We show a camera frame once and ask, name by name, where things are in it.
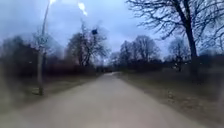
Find large bare tree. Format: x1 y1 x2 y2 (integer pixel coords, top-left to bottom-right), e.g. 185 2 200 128
125 0 224 77

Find row of distant bare trees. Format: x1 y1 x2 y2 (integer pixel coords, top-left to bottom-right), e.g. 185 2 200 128
108 34 191 73

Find pale grey paved path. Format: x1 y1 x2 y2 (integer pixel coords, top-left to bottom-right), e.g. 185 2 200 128
0 71 209 128

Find grass verge with large trees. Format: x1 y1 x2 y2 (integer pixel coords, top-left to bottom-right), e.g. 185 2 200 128
114 68 224 128

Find dark bushes and trees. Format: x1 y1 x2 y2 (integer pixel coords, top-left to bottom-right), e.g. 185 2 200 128
0 33 68 78

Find street lamp post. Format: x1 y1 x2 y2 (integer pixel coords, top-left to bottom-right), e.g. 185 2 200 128
35 0 58 97

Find bare tree with dark clump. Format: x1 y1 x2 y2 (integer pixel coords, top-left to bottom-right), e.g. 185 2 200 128
64 23 111 69

